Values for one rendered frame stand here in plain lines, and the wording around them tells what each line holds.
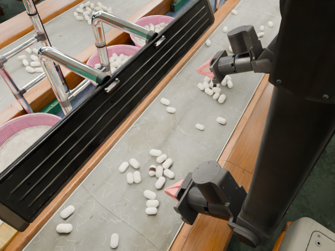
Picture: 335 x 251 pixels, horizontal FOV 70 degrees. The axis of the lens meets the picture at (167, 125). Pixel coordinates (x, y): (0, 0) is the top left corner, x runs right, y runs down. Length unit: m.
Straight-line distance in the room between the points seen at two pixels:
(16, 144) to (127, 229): 0.45
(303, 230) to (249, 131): 0.65
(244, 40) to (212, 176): 0.41
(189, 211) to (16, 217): 0.33
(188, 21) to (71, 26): 0.79
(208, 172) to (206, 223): 0.25
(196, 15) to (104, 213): 0.55
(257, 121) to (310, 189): 0.99
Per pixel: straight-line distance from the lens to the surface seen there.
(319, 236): 1.36
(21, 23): 1.33
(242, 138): 0.81
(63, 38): 1.22
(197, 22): 0.63
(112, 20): 0.56
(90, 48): 1.09
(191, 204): 0.54
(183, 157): 0.75
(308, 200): 1.75
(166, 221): 0.68
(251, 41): 0.71
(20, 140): 0.89
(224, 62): 0.77
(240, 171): 0.74
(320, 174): 1.88
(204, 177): 0.44
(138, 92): 0.46
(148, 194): 0.68
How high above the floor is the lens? 1.40
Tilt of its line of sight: 54 degrees down
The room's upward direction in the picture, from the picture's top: 5 degrees clockwise
